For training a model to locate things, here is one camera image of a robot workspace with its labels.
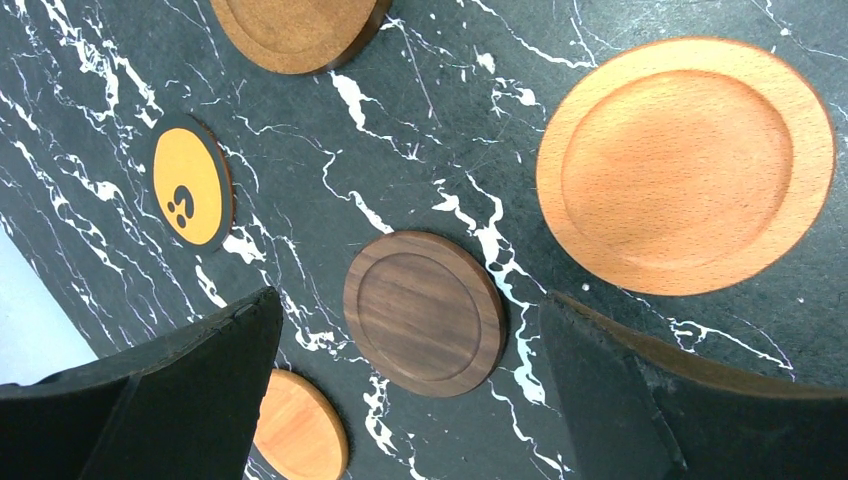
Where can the orange wooden coaster front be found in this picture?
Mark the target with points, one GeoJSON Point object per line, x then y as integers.
{"type": "Point", "coordinates": [299, 432]}

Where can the dark brown coaster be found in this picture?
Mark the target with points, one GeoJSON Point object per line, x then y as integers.
{"type": "Point", "coordinates": [424, 313]}

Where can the brown saucer coaster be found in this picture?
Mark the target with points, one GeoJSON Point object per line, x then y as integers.
{"type": "Point", "coordinates": [298, 37]}

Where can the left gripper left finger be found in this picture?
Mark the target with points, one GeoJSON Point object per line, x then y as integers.
{"type": "Point", "coordinates": [184, 405]}

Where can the light orange coaster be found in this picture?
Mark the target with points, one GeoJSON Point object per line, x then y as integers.
{"type": "Point", "coordinates": [685, 166]}

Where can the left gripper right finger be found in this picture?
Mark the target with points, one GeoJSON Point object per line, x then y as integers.
{"type": "Point", "coordinates": [636, 407]}

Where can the small orange coaster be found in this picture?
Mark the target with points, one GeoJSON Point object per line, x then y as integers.
{"type": "Point", "coordinates": [190, 181]}

